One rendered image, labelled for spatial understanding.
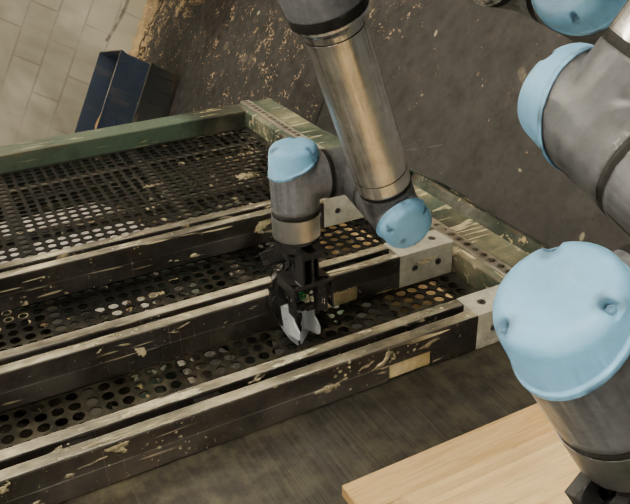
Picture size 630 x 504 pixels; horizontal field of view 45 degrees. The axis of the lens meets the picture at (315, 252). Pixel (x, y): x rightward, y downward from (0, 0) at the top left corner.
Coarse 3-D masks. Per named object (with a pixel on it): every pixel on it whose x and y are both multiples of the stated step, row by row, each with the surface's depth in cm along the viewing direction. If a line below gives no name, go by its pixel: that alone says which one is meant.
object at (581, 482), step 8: (576, 480) 48; (584, 480) 48; (568, 488) 48; (576, 488) 48; (584, 488) 48; (592, 488) 48; (600, 488) 50; (568, 496) 48; (576, 496) 48; (584, 496) 47; (592, 496) 48; (600, 496) 50; (608, 496) 51; (616, 496) 46; (624, 496) 46
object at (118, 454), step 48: (384, 336) 123; (432, 336) 122; (480, 336) 128; (240, 384) 112; (288, 384) 112; (336, 384) 116; (96, 432) 104; (144, 432) 103; (192, 432) 107; (240, 432) 111; (0, 480) 95; (48, 480) 99; (96, 480) 102
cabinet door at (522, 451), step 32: (512, 416) 112; (544, 416) 111; (448, 448) 106; (480, 448) 106; (512, 448) 106; (544, 448) 106; (384, 480) 101; (416, 480) 101; (448, 480) 101; (480, 480) 101; (512, 480) 101; (544, 480) 101
